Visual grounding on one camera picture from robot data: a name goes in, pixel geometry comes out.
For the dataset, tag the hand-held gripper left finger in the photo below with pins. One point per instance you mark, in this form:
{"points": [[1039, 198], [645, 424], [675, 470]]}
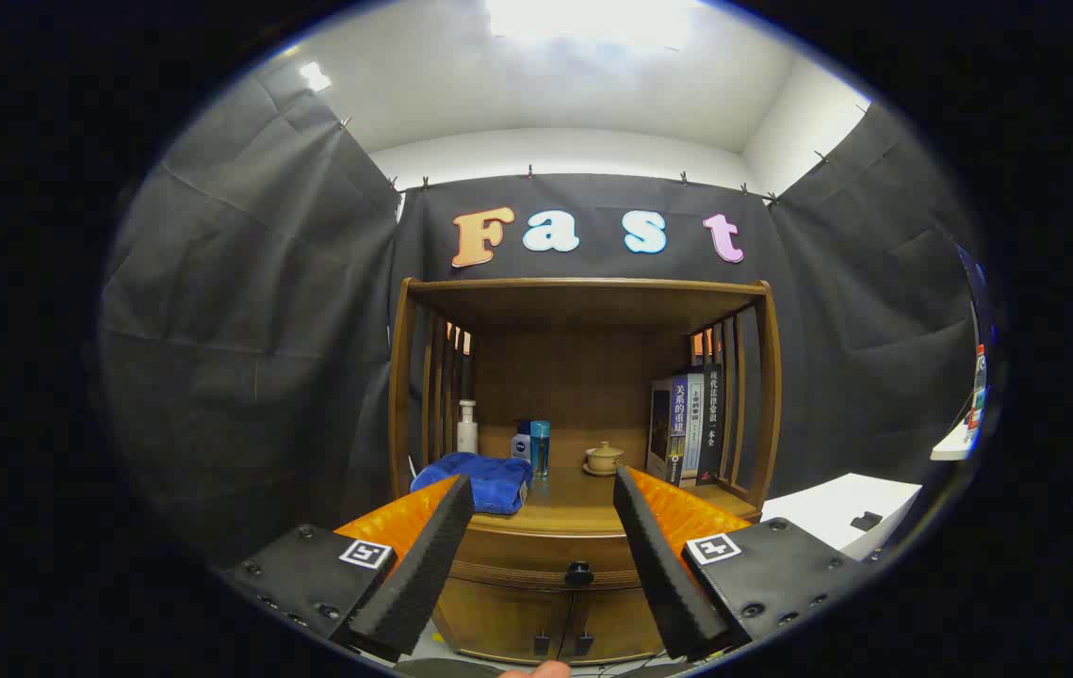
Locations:
{"points": [[423, 574]]}

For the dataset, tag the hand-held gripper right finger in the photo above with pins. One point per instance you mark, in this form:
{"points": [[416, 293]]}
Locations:
{"points": [[658, 565]]}

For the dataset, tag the black drawer knob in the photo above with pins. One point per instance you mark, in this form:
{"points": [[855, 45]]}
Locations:
{"points": [[579, 573]]}

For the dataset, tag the wooden drawer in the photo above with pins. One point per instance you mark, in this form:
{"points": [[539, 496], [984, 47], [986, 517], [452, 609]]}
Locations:
{"points": [[517, 556]]}

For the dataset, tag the wooden cabinet door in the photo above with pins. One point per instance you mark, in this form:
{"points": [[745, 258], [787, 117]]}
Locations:
{"points": [[616, 621], [498, 617]]}

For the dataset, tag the wooden countertop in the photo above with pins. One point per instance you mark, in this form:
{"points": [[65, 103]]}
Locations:
{"points": [[574, 499]]}

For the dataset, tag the white side cabinet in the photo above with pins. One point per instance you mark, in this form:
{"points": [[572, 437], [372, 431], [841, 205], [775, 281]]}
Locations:
{"points": [[828, 508]]}

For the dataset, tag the wooden cabinet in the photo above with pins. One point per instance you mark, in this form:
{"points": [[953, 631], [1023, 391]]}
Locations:
{"points": [[583, 311]]}

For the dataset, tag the blue towel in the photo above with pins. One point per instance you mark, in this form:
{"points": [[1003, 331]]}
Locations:
{"points": [[489, 480]]}

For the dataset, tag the tan saucer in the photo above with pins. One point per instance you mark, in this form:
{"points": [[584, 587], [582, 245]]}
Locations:
{"points": [[589, 469]]}

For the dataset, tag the tan lidded teacup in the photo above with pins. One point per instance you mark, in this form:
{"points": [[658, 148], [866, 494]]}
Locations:
{"points": [[605, 458]]}

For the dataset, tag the grey book with blue spine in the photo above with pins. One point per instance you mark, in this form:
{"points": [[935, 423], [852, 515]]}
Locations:
{"points": [[660, 428]]}

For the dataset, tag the white pump bottle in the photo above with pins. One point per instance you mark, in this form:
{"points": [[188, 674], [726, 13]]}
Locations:
{"points": [[467, 435]]}

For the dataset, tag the black book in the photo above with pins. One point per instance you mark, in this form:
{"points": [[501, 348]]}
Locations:
{"points": [[713, 424]]}

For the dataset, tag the white bottle with blue label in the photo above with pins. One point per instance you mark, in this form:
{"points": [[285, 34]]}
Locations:
{"points": [[521, 448]]}

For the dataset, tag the clear blue bottle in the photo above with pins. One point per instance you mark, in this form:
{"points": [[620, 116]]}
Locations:
{"points": [[540, 448]]}

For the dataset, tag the red capped bottle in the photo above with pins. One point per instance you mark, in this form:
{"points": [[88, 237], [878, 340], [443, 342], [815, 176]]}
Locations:
{"points": [[977, 395]]}

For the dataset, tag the small ceiling light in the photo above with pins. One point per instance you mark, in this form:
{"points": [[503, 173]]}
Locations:
{"points": [[316, 76]]}

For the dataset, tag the large ceiling light panel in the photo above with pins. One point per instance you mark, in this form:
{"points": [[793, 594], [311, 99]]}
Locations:
{"points": [[593, 19]]}

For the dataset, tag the white wall shelf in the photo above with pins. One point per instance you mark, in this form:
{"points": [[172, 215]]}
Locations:
{"points": [[955, 444]]}

